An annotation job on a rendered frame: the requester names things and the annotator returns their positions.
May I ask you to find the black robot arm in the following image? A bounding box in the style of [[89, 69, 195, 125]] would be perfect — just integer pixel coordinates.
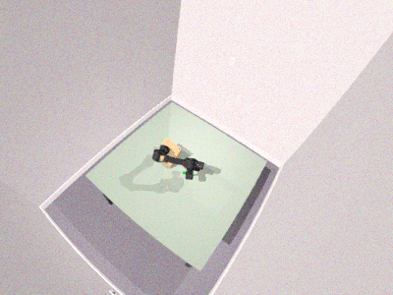
[[152, 145, 204, 172]]

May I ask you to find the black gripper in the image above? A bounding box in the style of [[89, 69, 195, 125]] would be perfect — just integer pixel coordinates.
[[185, 169, 194, 180]]

